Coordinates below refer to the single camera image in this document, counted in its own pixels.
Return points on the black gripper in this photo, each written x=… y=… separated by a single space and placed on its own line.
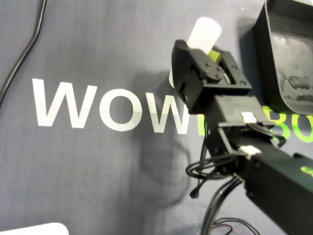
x=220 y=89

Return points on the white flanged plastic cylinder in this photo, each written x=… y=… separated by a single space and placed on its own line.
x=204 y=34

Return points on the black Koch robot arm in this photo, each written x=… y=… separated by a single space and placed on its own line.
x=269 y=166

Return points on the black plastic tray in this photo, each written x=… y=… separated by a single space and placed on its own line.
x=288 y=61

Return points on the dark grey WOWROBO mat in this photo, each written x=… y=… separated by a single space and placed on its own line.
x=73 y=159

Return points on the white desk lamp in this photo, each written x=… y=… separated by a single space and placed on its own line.
x=36 y=230

